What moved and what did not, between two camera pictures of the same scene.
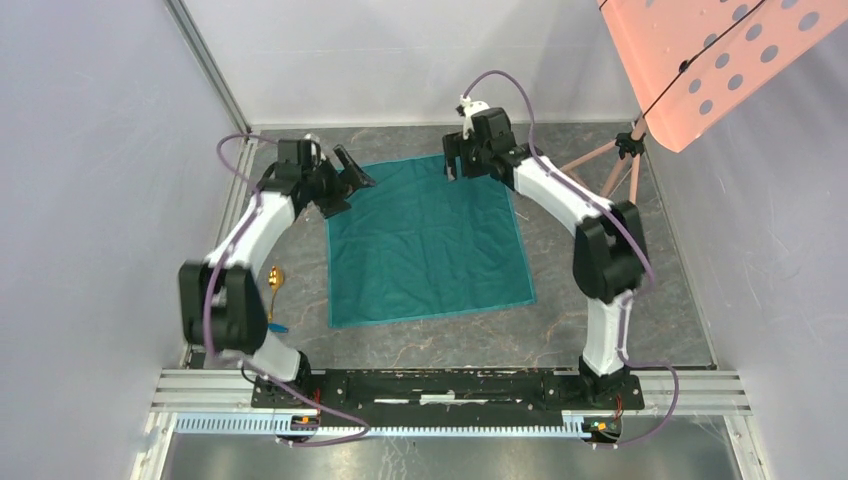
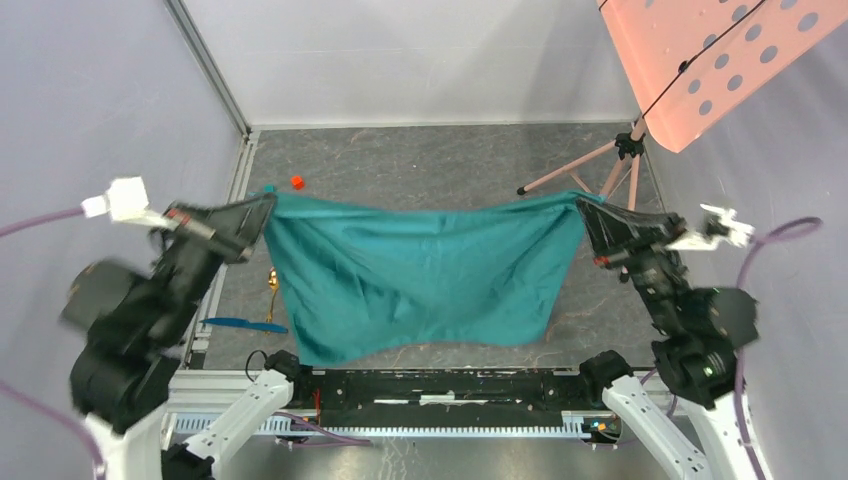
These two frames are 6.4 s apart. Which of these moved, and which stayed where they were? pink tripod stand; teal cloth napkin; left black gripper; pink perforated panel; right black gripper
Moved: left black gripper; teal cloth napkin; right black gripper
Stayed: pink perforated panel; pink tripod stand
